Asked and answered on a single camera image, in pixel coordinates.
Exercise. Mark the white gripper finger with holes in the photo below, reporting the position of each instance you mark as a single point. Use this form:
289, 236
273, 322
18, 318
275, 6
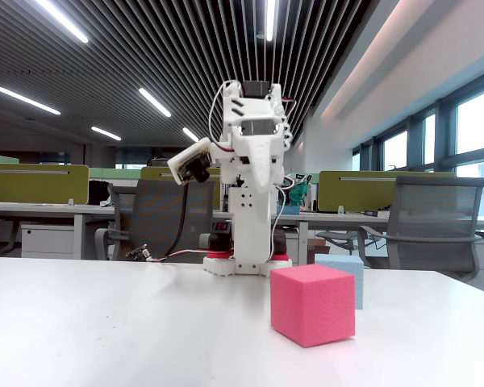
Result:
260, 161

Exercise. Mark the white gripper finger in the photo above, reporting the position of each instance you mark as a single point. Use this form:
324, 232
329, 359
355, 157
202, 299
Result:
279, 173

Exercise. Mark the blue foam cube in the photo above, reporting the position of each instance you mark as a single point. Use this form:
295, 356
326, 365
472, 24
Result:
347, 264

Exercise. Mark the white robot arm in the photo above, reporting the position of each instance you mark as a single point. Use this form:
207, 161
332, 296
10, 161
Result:
252, 225

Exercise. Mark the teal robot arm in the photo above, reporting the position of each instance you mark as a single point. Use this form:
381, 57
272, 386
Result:
300, 193

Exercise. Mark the red foam cube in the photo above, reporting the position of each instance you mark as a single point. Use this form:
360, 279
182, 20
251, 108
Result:
312, 306

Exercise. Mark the small blue box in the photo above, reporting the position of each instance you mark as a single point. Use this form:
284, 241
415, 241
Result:
290, 210

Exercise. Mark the ceiling light strip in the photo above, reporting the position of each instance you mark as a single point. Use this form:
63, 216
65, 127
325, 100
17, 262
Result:
64, 22
155, 102
28, 101
106, 133
270, 20
190, 134

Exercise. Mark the black box with red display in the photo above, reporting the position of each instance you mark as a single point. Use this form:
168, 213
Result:
222, 227

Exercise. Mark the white office desk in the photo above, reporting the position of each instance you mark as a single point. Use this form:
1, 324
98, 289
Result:
347, 219
44, 209

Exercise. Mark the dark office chair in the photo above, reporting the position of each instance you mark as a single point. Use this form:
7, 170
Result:
165, 162

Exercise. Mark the grey mesh office chair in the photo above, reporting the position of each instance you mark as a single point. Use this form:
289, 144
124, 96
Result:
431, 209
157, 217

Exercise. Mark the small dark circuit board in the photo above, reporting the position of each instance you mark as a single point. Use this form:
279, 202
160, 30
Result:
137, 253

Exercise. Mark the black bag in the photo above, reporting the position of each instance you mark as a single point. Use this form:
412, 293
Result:
98, 193

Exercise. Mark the white drawer cabinet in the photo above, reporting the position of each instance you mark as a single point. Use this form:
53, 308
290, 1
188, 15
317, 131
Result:
44, 242

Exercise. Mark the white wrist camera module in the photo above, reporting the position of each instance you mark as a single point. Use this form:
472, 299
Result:
189, 159

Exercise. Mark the dark framed window wall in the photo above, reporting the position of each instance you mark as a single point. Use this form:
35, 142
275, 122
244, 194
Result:
445, 133

